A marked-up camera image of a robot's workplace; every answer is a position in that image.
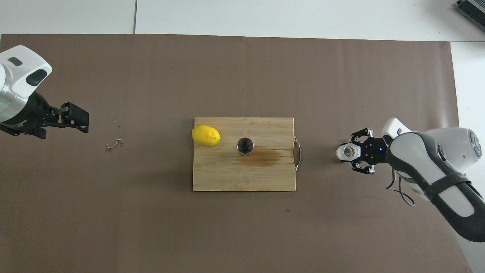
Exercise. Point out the clear faceted glass cup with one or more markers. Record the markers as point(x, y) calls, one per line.
point(341, 151)

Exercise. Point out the yellow lemon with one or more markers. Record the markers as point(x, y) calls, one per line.
point(206, 135)

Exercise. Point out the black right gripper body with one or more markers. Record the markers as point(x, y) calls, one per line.
point(375, 151)

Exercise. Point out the brown paper table mat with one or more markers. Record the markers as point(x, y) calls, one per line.
point(151, 76)

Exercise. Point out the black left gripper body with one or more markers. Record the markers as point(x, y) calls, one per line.
point(32, 113)

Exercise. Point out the grey ribbed metal device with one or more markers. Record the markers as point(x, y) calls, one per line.
point(473, 7)

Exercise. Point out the steel double jigger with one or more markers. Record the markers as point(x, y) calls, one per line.
point(245, 146)

